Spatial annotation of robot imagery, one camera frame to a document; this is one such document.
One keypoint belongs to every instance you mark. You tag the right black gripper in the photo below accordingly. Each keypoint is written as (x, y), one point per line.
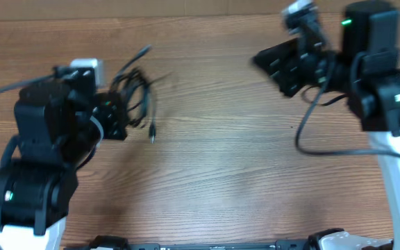
(282, 57)

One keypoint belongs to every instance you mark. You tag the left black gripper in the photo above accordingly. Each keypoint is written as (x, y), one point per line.
(108, 105)

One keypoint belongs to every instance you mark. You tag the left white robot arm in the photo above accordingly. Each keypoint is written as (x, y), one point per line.
(62, 119)

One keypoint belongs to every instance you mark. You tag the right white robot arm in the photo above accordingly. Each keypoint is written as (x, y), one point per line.
(365, 72)

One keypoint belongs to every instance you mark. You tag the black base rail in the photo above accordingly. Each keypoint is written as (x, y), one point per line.
(111, 242)

